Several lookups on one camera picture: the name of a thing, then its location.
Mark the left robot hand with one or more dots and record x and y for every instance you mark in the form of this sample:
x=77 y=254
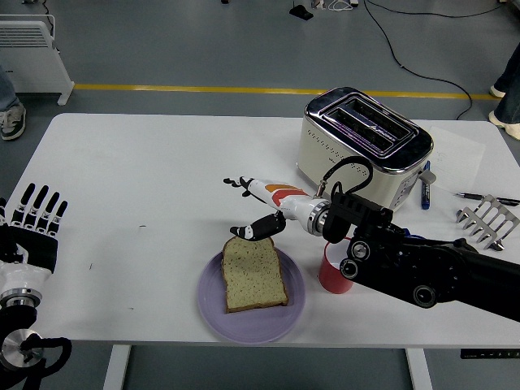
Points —
x=28 y=252

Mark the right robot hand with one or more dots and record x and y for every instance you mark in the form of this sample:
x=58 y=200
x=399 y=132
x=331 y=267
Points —
x=288 y=203

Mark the brown bread slice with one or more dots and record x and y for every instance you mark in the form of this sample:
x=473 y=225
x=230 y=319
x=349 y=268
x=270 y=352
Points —
x=252 y=276

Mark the purple plate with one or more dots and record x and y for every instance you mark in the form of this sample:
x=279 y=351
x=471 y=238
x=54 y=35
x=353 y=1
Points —
x=211 y=300

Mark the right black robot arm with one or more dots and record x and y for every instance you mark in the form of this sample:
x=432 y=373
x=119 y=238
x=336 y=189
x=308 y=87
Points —
x=426 y=264

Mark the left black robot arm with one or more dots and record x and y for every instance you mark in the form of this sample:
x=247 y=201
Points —
x=16 y=325

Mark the cream and chrome toaster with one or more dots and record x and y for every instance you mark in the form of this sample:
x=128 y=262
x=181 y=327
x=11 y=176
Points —
x=321 y=142

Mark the red mug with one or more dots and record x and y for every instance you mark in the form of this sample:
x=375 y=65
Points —
x=331 y=276

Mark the person in green-white sneaker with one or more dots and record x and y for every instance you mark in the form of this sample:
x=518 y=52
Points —
x=11 y=122

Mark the blue marker pen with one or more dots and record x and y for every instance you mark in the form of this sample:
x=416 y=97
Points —
x=425 y=195

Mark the yellow floor tape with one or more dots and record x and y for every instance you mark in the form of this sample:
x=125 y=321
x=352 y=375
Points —
x=203 y=89

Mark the white table leg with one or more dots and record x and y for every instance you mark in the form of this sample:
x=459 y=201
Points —
x=420 y=369
x=115 y=369

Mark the white paper sheet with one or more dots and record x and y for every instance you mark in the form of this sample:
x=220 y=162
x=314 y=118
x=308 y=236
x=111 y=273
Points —
x=455 y=154

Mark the black pen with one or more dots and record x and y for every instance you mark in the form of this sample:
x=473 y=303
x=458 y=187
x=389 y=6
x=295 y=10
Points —
x=475 y=196

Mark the white electric heater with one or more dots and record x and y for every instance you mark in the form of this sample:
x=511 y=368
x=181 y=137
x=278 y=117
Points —
x=28 y=61

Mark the black floor stand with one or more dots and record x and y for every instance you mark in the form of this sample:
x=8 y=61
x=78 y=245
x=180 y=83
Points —
x=300 y=11

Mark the metal toast rack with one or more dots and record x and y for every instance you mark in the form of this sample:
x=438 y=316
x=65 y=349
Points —
x=487 y=215

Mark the person in light shoes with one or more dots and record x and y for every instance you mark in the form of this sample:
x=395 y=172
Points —
x=510 y=105

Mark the black table control panel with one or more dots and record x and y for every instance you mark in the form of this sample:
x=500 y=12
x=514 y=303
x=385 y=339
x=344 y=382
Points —
x=487 y=353

